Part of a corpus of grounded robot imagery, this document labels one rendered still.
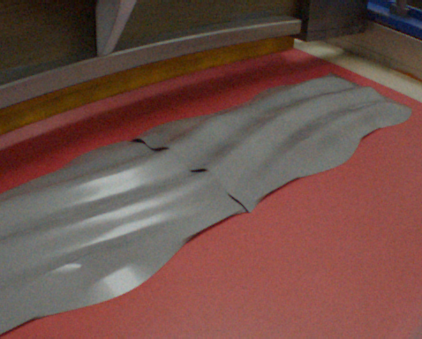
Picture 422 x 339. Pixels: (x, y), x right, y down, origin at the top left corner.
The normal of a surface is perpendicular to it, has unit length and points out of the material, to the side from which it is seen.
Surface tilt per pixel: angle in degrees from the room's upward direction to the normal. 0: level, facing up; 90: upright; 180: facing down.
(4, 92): 90
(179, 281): 0
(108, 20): 90
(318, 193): 0
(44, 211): 28
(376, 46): 90
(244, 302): 0
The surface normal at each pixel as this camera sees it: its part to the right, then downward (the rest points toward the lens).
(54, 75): 0.73, 0.40
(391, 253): 0.09, -0.86
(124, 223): 0.39, -0.49
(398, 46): -0.68, 0.31
